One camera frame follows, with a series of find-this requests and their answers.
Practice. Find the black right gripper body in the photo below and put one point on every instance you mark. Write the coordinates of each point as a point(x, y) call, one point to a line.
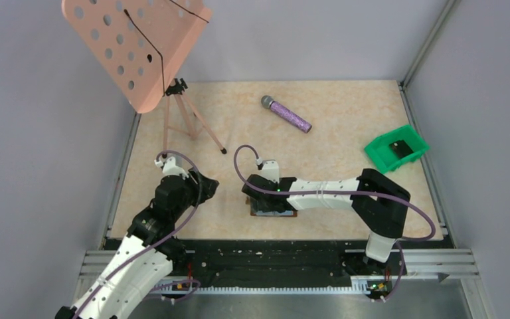
point(263, 206)

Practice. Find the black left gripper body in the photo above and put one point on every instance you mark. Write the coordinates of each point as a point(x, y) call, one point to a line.
point(190, 193)

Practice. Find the brown leather card holder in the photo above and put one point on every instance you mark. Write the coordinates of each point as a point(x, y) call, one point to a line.
point(256, 212)

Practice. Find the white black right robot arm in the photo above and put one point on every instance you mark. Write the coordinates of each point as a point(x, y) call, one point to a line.
point(376, 199)

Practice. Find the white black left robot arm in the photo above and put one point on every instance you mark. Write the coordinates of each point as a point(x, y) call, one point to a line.
point(147, 253)

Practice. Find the black card in bin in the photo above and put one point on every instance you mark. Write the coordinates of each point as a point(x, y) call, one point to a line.
point(401, 149)

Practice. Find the purple glitter microphone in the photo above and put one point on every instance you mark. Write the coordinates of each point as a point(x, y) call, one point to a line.
point(285, 113)

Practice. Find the green plastic bin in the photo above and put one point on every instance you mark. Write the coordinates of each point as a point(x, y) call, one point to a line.
point(379, 152)

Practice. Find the pink music stand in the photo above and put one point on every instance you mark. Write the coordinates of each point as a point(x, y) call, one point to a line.
point(142, 45)

